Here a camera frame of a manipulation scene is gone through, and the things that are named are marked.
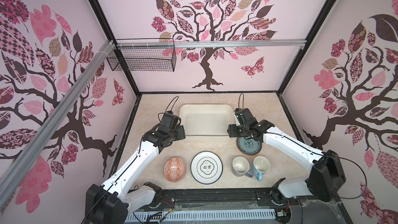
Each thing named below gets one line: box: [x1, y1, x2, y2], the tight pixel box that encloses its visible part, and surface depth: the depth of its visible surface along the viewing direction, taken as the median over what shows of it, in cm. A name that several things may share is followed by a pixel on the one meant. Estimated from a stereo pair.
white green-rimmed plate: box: [190, 150, 224, 185], surface depth 85 cm
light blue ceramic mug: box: [251, 155, 271, 182], surface depth 78 cm
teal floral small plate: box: [236, 136, 262, 156], surface depth 92 cm
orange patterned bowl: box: [162, 157, 188, 183], surface depth 81 cm
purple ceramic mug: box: [232, 156, 254, 178], surface depth 81 cm
